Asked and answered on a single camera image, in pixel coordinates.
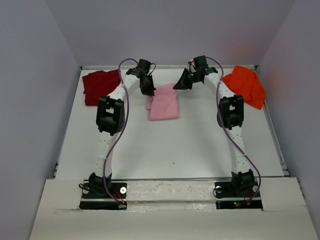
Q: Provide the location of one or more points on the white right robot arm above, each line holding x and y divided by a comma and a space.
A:
230, 108

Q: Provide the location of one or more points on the dark red folded t shirt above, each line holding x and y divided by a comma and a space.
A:
99, 83

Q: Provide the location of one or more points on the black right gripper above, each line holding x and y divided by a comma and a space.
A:
189, 77

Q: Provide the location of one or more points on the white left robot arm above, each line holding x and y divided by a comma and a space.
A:
113, 112

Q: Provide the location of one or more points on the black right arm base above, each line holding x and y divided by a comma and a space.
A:
240, 192

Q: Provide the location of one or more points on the pink t shirt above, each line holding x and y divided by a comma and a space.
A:
163, 105

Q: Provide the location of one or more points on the orange t shirt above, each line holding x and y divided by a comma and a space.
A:
245, 82

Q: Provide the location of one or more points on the aluminium table front rail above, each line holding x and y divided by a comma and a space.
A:
189, 179

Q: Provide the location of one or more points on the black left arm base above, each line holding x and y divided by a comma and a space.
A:
103, 194

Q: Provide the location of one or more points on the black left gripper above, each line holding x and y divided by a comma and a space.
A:
145, 80

